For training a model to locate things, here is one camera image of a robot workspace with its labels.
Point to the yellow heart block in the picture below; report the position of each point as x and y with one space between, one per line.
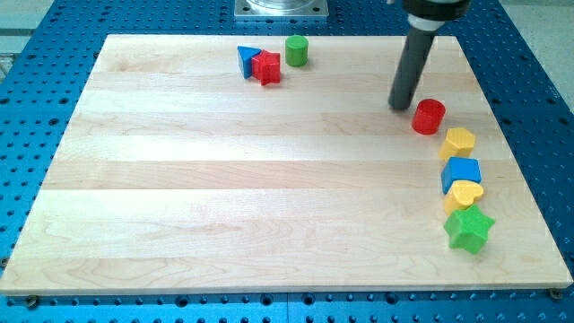
461 195

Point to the red star block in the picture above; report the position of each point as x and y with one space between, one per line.
266 67

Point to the yellow hexagon block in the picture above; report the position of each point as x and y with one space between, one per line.
459 142

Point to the green cylinder block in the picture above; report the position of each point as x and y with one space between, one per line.
296 50

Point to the red cylinder block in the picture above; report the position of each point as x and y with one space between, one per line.
428 117

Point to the blue cube block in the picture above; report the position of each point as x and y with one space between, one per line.
460 168

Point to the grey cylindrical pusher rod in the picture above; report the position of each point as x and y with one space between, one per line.
413 59

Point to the green star block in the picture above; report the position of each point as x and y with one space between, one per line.
468 229

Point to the blue triangle block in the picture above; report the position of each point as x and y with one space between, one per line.
245 54

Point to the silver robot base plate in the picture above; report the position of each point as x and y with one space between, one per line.
280 8

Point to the light wooden board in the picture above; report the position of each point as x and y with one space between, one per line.
177 175

